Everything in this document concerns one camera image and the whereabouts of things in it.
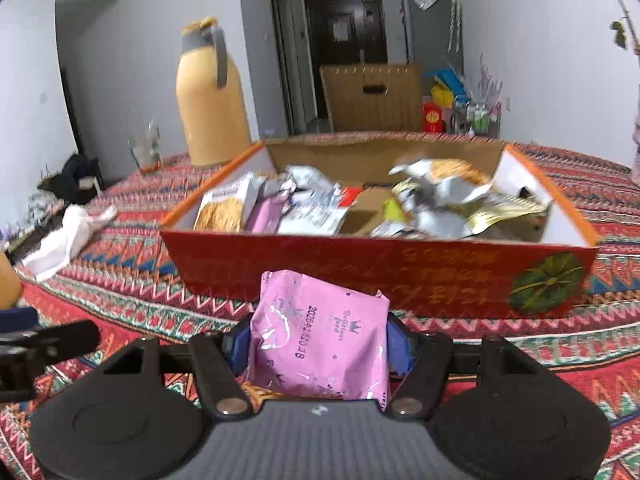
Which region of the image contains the noodle print snack packet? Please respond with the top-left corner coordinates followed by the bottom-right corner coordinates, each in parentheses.
top-left (389, 158), bottom-right (493, 188)
top-left (193, 172), bottom-right (263, 233)

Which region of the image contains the pink snack packet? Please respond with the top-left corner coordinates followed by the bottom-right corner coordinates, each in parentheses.
top-left (248, 195), bottom-right (288, 233)
top-left (248, 270), bottom-right (391, 402)

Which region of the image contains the yellow-green snack packet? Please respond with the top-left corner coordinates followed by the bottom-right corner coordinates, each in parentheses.
top-left (382, 196), bottom-right (406, 223)

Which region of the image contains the dark door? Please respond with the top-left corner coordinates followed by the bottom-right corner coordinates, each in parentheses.
top-left (304, 0), bottom-right (389, 68)

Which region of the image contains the large brown cardboard box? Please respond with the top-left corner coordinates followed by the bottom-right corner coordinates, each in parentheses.
top-left (320, 61), bottom-right (425, 133)

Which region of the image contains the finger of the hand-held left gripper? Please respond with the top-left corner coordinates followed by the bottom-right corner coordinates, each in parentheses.
top-left (0, 307), bottom-right (99, 361)

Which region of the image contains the patterned red tablecloth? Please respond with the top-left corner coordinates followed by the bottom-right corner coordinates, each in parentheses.
top-left (0, 130), bottom-right (640, 480)

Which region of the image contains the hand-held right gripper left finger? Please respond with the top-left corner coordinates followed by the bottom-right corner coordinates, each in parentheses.
top-left (102, 317), bottom-right (253, 423)

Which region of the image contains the orange cup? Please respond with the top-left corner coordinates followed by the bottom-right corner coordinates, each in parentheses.
top-left (0, 250), bottom-right (23, 311)

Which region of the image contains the pink vase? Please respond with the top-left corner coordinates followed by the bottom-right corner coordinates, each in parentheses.
top-left (630, 110), bottom-right (640, 186)

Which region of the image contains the dried rose bouquet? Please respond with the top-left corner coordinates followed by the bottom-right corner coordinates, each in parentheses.
top-left (589, 0), bottom-right (640, 56)

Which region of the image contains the yellow thermos jug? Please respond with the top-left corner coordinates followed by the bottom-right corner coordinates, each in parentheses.
top-left (176, 18), bottom-right (252, 167)

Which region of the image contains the black chair with clothes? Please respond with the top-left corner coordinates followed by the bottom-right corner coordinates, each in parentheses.
top-left (39, 152), bottom-right (105, 206)

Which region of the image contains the grey cloth pile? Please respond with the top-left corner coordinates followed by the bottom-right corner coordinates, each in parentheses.
top-left (25, 192), bottom-right (66, 226)

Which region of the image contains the blue plastic object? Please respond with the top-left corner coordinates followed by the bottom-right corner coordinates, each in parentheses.
top-left (434, 71), bottom-right (468, 98)

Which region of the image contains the wire basket with bottles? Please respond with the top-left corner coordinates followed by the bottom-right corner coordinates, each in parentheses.
top-left (452, 100), bottom-right (502, 137)

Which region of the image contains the white folded umbrella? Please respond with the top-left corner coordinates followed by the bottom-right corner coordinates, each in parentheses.
top-left (447, 0), bottom-right (462, 52)

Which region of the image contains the grey refrigerator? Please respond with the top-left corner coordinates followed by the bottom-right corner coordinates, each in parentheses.
top-left (400, 0), bottom-right (466, 68)

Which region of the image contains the red cardboard box pumpkin print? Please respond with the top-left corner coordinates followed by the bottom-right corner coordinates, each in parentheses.
top-left (159, 132), bottom-right (600, 320)

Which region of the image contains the silver crumpled wrapper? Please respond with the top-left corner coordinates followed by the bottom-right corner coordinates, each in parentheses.
top-left (285, 165), bottom-right (341, 206)
top-left (410, 180), bottom-right (496, 241)

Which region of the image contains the white cloth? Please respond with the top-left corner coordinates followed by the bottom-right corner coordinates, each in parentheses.
top-left (20, 204), bottom-right (118, 282)

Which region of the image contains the glass cup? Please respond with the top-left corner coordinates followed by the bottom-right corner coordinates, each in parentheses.
top-left (128, 120), bottom-right (163, 175)

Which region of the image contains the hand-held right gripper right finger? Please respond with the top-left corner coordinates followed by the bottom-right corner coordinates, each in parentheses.
top-left (385, 312), bottom-right (533, 422)

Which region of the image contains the red gift box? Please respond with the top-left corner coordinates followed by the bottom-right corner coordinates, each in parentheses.
top-left (421, 101), bottom-right (447, 133)

